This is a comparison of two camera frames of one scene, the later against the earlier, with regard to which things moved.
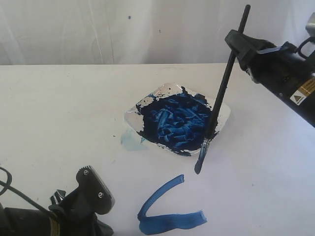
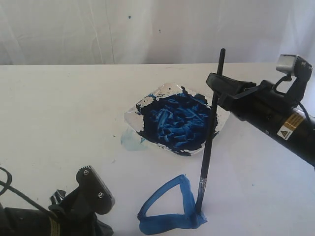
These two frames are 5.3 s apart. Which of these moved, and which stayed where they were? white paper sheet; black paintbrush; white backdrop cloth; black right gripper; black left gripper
Moved: black right gripper; black paintbrush
Stayed: white backdrop cloth; white paper sheet; black left gripper
